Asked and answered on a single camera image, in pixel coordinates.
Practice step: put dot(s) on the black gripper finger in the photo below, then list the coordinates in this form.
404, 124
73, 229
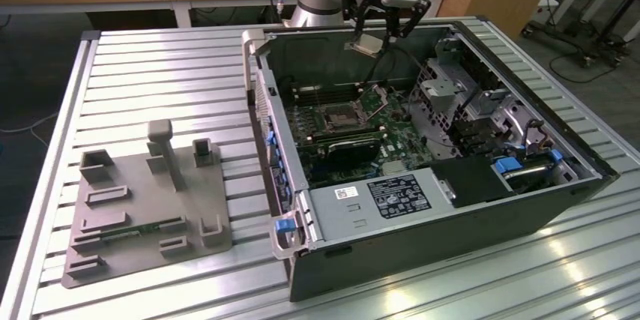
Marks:
356, 5
392, 27

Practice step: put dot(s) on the silver CPU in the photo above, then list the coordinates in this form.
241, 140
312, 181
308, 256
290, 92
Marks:
366, 44

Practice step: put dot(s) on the black RAM slot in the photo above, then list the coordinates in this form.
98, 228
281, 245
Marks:
334, 97
334, 89
334, 93
334, 102

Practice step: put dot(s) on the CPU socket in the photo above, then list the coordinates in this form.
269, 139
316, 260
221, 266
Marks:
342, 115

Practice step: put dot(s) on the silver metal drive cage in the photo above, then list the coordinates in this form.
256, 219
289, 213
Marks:
442, 87

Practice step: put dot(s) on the green RAM stick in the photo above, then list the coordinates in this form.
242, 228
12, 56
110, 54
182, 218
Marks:
132, 232
349, 135

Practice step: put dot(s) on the green motherboard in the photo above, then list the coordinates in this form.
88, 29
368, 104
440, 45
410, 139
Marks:
394, 140

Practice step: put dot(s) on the black graphics card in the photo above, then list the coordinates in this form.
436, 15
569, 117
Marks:
349, 155

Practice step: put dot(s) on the silver chipset heatsink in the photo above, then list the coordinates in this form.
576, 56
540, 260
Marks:
394, 166

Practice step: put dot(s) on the blue drive latch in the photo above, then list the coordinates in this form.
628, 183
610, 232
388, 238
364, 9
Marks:
505, 166

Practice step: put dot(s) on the black plastic shroud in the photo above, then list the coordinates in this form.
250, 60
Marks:
469, 181

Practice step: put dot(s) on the small blue latch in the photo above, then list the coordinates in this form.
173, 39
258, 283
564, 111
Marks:
556, 156

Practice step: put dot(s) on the silver power supply unit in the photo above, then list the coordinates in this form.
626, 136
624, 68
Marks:
329, 219

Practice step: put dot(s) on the blue case latch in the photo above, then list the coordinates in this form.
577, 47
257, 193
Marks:
284, 227

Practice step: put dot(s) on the black PC case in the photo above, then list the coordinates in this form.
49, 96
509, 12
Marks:
424, 260

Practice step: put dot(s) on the grey parts rack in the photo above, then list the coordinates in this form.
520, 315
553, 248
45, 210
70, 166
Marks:
144, 200

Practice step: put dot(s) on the white metal frame cart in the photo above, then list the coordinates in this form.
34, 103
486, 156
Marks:
564, 1

